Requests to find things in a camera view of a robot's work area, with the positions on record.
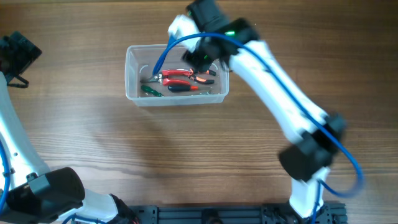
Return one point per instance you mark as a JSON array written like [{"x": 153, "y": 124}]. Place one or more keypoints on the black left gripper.
[{"x": 25, "y": 51}]

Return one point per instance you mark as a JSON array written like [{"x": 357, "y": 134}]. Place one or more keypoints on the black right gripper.
[{"x": 201, "y": 63}]

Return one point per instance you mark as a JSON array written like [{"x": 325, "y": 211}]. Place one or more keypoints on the orange black needle-nose pliers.
[{"x": 193, "y": 76}]

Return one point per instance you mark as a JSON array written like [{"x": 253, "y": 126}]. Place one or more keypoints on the clear plastic container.
[{"x": 140, "y": 62}]

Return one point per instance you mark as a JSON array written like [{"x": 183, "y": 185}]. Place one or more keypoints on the black red screwdriver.
[{"x": 182, "y": 88}]

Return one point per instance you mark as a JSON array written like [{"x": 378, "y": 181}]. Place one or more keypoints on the green handled screwdriver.
[{"x": 149, "y": 90}]

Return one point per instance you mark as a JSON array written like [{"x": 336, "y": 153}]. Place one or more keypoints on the silver hex wrench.
[{"x": 200, "y": 92}]

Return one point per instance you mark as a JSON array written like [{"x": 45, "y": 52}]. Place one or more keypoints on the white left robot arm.
[{"x": 30, "y": 191}]

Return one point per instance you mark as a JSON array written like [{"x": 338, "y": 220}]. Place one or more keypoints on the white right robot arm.
[{"x": 314, "y": 136}]

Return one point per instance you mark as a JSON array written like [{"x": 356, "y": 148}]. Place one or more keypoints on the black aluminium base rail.
[{"x": 278, "y": 213}]

